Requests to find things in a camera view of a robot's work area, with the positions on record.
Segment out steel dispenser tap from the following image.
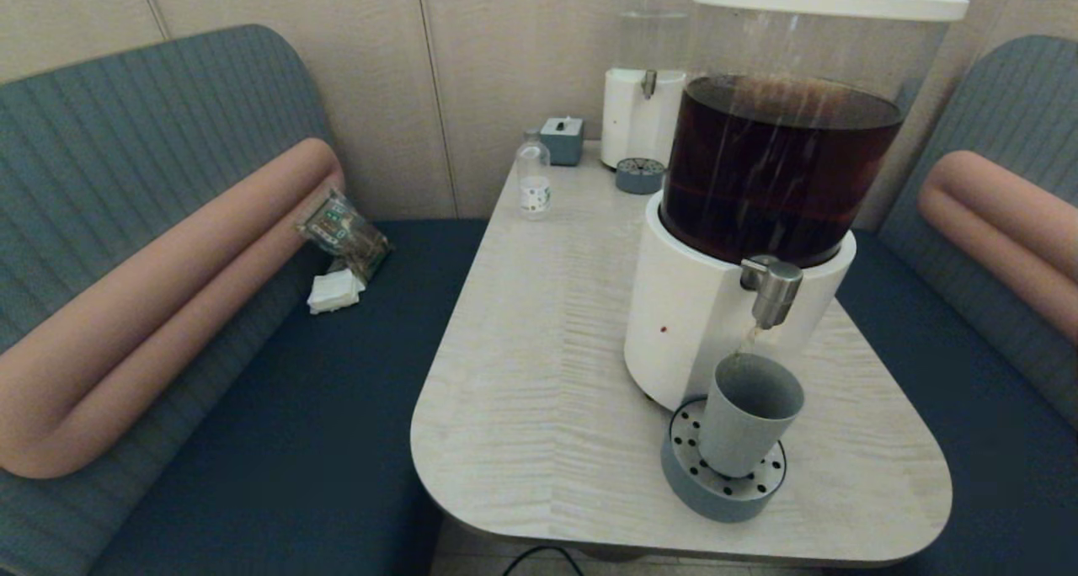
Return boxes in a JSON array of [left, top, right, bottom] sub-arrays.
[[739, 255, 803, 331]]

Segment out grey plastic cup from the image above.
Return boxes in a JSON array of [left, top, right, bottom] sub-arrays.
[[699, 354, 805, 478]]

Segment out clear plastic bottle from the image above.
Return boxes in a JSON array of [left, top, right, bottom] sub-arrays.
[[515, 130, 552, 221]]

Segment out small blue-grey box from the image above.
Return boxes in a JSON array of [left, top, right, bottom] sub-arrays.
[[539, 116, 585, 167]]

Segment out small blue perforated drip tray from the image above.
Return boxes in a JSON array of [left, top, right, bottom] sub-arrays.
[[615, 157, 666, 195]]

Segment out small white water dispenser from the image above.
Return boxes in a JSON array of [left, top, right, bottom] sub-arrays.
[[600, 0, 702, 171]]

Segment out white tissue pack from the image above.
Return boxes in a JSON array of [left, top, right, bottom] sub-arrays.
[[306, 267, 366, 315]]

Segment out large white tea dispenser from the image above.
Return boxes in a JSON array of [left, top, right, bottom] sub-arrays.
[[623, 0, 971, 413]]

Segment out round grey drip tray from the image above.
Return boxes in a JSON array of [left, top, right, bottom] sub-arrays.
[[660, 397, 788, 524]]

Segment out pink bolster cushion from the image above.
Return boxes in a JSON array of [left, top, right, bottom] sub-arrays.
[[0, 138, 346, 480], [918, 150, 1078, 345]]

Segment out teal upholstered bench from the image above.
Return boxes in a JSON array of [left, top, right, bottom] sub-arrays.
[[0, 24, 489, 576], [830, 35, 1078, 576]]

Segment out black floor cable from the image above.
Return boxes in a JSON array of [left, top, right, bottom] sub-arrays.
[[504, 546, 586, 576]]

